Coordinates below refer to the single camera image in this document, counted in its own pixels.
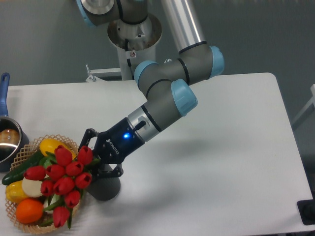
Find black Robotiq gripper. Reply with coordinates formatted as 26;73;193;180
78;118;145;181

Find red tulip bouquet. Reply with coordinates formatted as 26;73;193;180
24;145;98;228

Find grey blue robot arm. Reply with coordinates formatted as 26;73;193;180
77;0;224;179

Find dark grey ribbed vase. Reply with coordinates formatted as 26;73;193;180
86;177;121;201

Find yellow squash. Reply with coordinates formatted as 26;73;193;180
39;138;76;159

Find round beige bun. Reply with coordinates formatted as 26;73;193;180
22;178;43;198

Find woven wicker basket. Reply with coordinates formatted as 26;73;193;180
4;134;79;236

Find green chili pepper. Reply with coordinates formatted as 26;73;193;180
39;218;53;227

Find dark green cucumber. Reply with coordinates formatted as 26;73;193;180
2;150;44;185

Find orange fruit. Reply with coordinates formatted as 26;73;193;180
15;198;44;224

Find yellow bell pepper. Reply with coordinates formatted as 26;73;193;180
5;180;29;204

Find black device at table edge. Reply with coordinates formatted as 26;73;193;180
297;199;315;225

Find white furniture leg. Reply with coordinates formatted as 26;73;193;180
291;84;315;131

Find white metal base frame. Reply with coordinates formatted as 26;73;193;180
86;58;142;82

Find blue handled steel saucepan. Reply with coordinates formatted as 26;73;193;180
0;72;29;172

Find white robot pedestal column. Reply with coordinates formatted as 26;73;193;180
107;13;162;80

